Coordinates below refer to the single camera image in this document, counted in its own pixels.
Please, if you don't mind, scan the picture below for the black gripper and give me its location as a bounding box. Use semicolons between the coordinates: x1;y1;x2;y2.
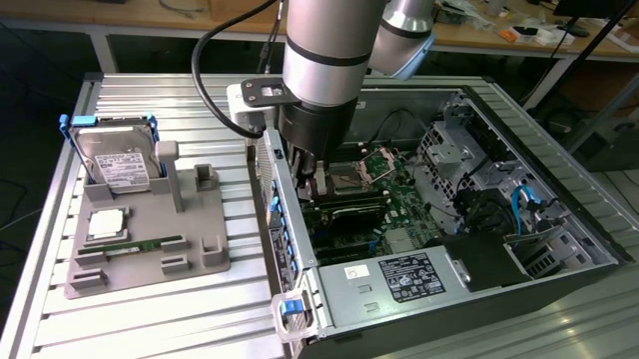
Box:
276;99;359;166

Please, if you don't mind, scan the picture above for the blue disk carrier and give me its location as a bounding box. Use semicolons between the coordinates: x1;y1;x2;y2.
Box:
57;114;168;180

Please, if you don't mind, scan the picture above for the silver CPU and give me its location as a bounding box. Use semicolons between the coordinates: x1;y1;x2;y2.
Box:
86;209;126;239

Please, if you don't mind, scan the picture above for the black slanted pole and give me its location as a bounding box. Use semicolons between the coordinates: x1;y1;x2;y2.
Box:
573;0;633;63

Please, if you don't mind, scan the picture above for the Nvidia graphics card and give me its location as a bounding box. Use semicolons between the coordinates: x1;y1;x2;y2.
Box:
299;186;388;236

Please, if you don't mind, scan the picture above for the grey parts rack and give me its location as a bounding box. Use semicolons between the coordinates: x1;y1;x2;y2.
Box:
62;140;232;300

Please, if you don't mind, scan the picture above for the hanging cable with plug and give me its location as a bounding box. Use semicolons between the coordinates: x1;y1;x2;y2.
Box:
257;0;287;74

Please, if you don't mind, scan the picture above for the black computer tower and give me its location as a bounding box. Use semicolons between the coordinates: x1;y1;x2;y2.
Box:
568;121;639;173

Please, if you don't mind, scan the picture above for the open black PC case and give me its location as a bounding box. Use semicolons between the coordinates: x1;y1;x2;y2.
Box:
244;82;631;359

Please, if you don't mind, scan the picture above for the CPU socket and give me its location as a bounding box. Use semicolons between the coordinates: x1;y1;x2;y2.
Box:
328;162;373;194

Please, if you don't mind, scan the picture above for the green Dell motherboard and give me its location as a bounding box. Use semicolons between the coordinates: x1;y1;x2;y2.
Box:
292;144;453;266

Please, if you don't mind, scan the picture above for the grey power supply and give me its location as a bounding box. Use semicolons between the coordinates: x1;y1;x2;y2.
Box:
316;248;475;330

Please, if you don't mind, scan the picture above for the black monitor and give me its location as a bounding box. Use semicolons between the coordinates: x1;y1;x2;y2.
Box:
551;0;639;37

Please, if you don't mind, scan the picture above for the silver hard disk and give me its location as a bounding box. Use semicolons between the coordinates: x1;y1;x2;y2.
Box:
69;125;156;195

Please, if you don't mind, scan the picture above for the silver socket cover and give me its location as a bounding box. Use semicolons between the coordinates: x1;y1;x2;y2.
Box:
356;147;401;184

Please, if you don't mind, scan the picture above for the silver chipset heatsink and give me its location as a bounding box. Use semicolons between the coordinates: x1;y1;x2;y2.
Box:
387;230;419;251

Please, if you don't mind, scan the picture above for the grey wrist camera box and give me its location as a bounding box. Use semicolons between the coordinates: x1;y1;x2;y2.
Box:
225;77;304;130

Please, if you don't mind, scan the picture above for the blue disk wire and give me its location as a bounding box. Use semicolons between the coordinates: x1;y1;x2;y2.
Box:
511;182;539;237

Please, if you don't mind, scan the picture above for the black wire bundle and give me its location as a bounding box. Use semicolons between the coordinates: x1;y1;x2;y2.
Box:
456;188;517;236

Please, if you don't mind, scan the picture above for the green RAM stick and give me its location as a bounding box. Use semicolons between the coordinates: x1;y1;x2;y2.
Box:
81;234;181;258

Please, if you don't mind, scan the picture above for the white orange device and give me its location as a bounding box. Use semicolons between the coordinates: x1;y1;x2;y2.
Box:
496;24;575;46

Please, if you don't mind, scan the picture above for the silver disk bay cage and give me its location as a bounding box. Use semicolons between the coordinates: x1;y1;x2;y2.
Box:
416;119;500;205

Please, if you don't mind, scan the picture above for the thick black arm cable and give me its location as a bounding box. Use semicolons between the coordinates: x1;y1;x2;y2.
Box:
192;0;280;139

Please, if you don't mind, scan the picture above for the black plastic cover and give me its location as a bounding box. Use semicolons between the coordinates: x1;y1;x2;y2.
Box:
429;228;541;293

